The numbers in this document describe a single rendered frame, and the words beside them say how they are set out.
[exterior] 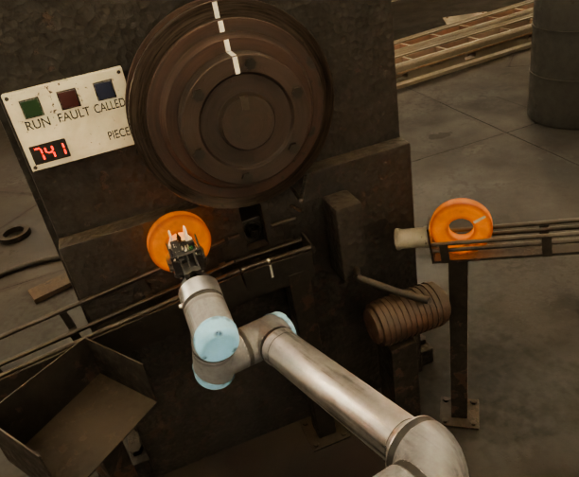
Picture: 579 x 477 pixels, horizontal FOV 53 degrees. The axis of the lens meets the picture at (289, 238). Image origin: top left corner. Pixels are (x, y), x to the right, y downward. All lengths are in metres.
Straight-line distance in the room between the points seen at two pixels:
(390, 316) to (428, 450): 0.71
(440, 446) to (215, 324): 0.49
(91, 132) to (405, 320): 0.92
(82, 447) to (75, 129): 0.70
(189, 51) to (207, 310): 0.53
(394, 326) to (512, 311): 0.91
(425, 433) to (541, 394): 1.21
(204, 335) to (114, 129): 0.55
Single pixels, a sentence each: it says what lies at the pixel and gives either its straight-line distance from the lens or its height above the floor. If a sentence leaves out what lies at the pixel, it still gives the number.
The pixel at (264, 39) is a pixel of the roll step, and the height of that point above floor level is 1.26.
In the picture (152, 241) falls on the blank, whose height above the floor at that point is 0.86.
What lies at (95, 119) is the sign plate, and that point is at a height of 1.14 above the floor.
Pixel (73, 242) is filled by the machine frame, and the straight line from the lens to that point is 1.51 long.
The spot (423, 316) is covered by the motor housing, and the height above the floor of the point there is 0.49.
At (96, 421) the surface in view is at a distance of 1.40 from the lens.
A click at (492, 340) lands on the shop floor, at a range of 2.29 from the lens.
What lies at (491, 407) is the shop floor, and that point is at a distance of 2.06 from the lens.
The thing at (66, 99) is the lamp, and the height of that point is 1.20.
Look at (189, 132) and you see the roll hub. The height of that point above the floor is 1.13.
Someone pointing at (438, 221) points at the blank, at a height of 0.73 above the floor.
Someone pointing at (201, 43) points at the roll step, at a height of 1.28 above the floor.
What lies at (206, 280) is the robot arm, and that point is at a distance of 1.25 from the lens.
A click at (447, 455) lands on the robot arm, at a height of 0.80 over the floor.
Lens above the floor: 1.53
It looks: 31 degrees down
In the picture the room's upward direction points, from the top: 10 degrees counter-clockwise
